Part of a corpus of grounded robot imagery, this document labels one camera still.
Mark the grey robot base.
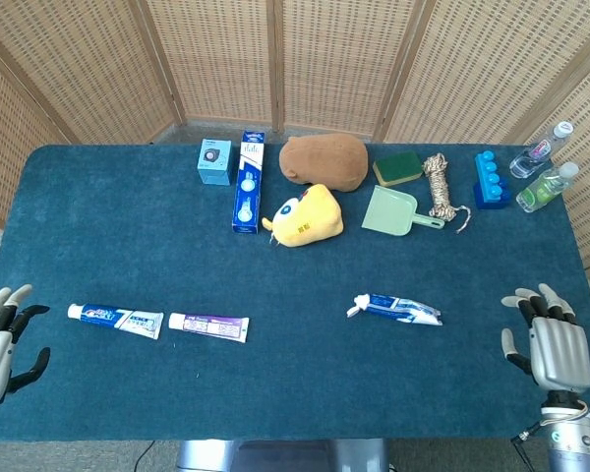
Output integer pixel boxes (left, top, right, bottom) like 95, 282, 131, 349
176, 438, 390, 472

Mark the green yellow sponge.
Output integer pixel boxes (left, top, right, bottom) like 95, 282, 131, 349
372, 150, 424, 187

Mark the large blue white toothpaste tube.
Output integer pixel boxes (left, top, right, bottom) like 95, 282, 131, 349
67, 303, 165, 341

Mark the yellow plush toy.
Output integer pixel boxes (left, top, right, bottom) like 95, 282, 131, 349
261, 183, 345, 249

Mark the blue carpet table cover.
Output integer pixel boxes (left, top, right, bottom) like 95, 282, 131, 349
0, 143, 590, 443

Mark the brown plush toy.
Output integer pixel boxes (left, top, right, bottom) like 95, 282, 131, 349
278, 133, 370, 192

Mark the long blue toothpaste carton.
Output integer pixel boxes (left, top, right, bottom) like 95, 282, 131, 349
231, 130, 267, 235

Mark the black floor cable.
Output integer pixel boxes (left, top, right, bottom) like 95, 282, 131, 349
134, 440, 157, 472

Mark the clear water bottle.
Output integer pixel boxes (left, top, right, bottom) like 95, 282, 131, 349
508, 120, 575, 180

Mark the green liquid clear bottle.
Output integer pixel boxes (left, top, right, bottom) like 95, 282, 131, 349
515, 161, 581, 214

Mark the purple white toothpaste tube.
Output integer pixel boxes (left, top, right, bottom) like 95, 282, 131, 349
168, 312, 251, 344

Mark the small blue white toothpaste tube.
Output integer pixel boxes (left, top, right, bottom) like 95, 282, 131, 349
346, 292, 444, 327

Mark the blue toy building block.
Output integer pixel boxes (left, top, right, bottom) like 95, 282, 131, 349
473, 150, 513, 210

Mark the bamboo folding screen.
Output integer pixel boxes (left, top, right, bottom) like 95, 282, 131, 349
0, 0, 590, 345

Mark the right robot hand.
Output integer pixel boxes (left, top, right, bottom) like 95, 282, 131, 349
501, 282, 590, 394

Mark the right arm wrist cable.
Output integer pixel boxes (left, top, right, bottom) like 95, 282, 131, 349
509, 400, 590, 472

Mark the light blue small carton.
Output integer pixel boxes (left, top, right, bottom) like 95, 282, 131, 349
197, 138, 233, 187

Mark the beige rope bundle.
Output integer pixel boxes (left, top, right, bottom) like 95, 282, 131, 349
422, 152, 473, 234

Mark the light green dustpan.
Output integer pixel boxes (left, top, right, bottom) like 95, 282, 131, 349
361, 185, 446, 239

